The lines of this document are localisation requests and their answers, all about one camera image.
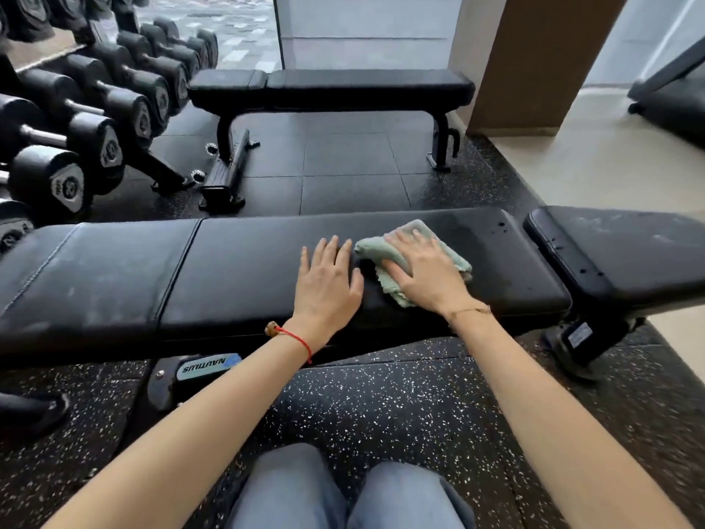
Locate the person's right hand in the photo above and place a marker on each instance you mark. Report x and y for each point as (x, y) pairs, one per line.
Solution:
(435, 280)

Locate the person's left hand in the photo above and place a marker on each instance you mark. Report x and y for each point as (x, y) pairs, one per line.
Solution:
(325, 294)

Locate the person's left thumb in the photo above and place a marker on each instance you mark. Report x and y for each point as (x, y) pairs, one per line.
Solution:
(358, 283)

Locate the person's left little finger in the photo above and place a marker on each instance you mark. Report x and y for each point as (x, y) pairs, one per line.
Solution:
(304, 261)

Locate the person's left middle finger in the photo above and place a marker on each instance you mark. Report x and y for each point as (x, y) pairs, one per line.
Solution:
(333, 253)

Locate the person's right thumb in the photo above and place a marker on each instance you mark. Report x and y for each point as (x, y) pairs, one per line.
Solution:
(394, 268)

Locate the green cleaning cloth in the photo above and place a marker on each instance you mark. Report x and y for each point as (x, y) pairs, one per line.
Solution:
(374, 253)

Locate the person's left forearm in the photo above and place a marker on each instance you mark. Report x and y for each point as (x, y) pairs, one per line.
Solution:
(182, 435)

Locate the person's right forearm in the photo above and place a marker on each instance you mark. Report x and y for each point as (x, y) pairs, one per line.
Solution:
(551, 418)

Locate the long black bench back pad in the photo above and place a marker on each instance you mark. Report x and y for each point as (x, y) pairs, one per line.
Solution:
(220, 269)

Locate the black flat weight bench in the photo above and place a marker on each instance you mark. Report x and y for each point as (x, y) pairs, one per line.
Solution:
(330, 88)

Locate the black dumbbell rack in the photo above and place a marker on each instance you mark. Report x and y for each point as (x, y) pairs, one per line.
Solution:
(162, 173)

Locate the blue jeans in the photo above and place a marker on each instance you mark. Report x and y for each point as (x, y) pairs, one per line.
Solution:
(341, 495)

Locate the short black bench seat pad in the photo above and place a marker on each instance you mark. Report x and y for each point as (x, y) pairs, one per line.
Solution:
(628, 258)

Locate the brown pillar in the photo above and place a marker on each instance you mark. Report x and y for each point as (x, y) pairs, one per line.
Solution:
(540, 60)

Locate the row of black dumbbells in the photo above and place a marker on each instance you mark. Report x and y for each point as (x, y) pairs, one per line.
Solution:
(49, 179)

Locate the black bench frame blue label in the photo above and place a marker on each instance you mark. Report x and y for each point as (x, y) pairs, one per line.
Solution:
(204, 369)

